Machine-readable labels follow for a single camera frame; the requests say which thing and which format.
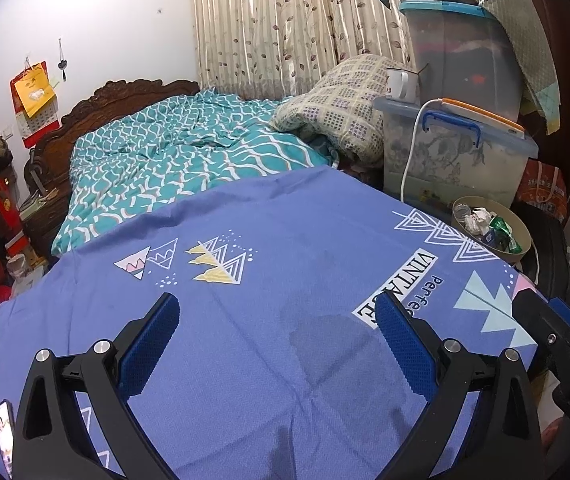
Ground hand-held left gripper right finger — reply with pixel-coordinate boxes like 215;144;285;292
375;291;543;480

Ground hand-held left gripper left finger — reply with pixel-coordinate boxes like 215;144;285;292
12;292;181;480

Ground round beige trash bin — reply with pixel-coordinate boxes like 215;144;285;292
451;195;533;271

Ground white paper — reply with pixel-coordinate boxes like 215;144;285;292
462;210;496;233

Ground black bag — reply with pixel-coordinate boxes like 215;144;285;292
512;205;570;306

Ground red packaging bag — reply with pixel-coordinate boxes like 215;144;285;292
515;160;568;223

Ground blue printed blanket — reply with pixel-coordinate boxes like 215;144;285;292
0;165;540;480

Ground wooden nightstand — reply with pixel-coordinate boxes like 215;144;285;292
20;190;66;261

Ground black smartphone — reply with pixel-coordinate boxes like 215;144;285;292
0;400;16;478

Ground clear storage box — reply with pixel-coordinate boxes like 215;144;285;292
372;96;540;211

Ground teal patterned duvet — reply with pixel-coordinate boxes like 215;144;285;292
51;89;333;256

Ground red gift box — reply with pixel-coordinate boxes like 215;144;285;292
0;177;23;233

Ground patterned beige pillow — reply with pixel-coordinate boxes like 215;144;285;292
270;54;406;166

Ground carved wooden headboard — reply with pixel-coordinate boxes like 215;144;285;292
22;79;201;201

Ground white enamel mug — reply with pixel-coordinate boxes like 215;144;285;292
385;67;422;103

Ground large blue-lidded storage bin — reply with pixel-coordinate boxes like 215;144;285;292
399;0;523;121

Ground beige leaf-print curtain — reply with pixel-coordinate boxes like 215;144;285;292
187;0;416;98

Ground white cable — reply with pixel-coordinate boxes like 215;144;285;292
400;99;446;206

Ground dark wooden door frame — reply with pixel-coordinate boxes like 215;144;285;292
515;0;570;241

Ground red wall calendar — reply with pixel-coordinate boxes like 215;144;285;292
10;61;62;149

